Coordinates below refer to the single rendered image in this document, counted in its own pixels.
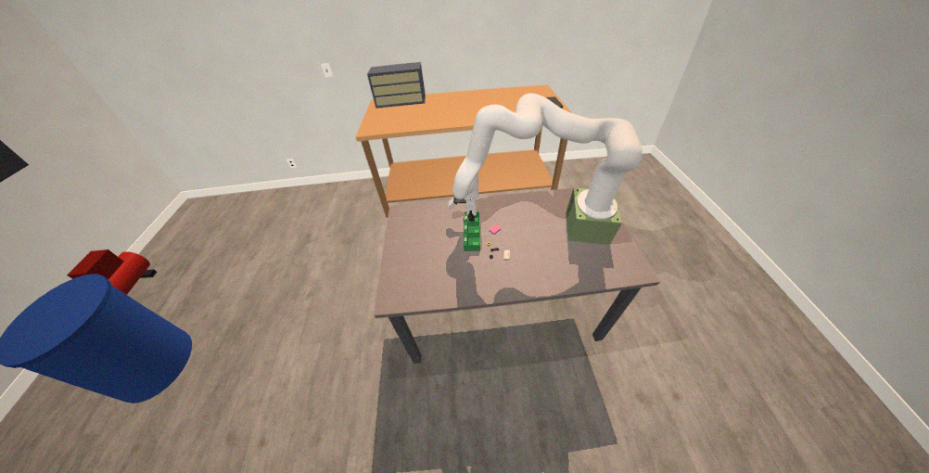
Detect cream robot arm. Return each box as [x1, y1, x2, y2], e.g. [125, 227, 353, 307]
[448, 94, 643, 219]

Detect green rack of bins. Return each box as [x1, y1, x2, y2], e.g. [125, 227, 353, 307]
[464, 211, 480, 251]

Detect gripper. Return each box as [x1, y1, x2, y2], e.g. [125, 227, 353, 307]
[465, 198, 477, 221]

